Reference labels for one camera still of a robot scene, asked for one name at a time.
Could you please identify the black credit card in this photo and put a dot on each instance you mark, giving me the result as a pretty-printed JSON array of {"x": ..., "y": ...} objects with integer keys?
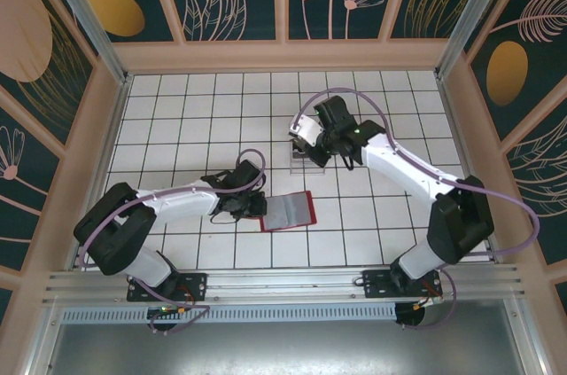
[{"x": 297, "y": 144}]

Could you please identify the clear acrylic card stand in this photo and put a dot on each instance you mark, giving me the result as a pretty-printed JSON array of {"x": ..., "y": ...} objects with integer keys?
[{"x": 310, "y": 169}]

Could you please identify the red card holder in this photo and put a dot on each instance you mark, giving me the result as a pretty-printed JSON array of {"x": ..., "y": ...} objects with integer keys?
[{"x": 288, "y": 211}]

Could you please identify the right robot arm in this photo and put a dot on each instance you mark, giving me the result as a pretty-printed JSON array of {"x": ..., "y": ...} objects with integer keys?
[{"x": 398, "y": 166}]

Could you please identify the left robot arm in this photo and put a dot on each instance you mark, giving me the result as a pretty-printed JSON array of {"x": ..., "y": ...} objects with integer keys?
[{"x": 181, "y": 206}]

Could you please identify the small green-lit circuit board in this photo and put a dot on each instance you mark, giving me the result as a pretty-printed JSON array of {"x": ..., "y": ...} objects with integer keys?
[{"x": 165, "y": 309}]

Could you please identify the steel sheet panel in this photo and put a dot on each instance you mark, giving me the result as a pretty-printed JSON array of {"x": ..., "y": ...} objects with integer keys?
[{"x": 283, "y": 348}]

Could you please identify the yellow power connector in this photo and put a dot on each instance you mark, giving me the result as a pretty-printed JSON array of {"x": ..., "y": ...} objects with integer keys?
[{"x": 427, "y": 302}]

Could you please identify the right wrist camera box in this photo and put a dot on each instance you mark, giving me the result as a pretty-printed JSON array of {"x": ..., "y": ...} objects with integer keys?
[{"x": 306, "y": 127}]

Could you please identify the aluminium mounting rail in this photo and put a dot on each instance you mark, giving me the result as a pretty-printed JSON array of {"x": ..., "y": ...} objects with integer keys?
[{"x": 283, "y": 282}]

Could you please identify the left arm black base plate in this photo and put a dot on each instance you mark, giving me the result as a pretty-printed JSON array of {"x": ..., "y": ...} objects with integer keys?
[{"x": 195, "y": 286}]

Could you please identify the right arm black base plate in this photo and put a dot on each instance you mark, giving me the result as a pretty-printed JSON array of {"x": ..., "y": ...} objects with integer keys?
[{"x": 376, "y": 284}]

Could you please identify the aluminium frame post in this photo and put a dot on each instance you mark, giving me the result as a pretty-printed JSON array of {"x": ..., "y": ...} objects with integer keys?
[
  {"x": 467, "y": 16},
  {"x": 86, "y": 16}
]

